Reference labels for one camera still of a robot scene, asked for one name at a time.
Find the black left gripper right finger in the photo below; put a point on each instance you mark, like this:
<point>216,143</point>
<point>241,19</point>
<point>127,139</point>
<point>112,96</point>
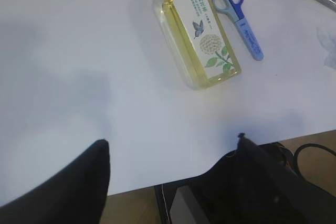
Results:
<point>251,186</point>

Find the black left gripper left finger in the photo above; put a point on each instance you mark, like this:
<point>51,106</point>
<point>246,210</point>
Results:
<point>76,194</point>

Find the clear plastic sheet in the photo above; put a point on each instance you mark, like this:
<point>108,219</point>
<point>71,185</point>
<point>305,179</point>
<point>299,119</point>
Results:
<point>326,39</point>

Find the yellow tea bottle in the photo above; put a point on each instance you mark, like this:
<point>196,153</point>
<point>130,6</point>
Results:
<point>201,41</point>

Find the blue safety scissors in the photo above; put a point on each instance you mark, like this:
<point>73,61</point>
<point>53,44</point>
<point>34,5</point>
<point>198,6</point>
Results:
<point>235,14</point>

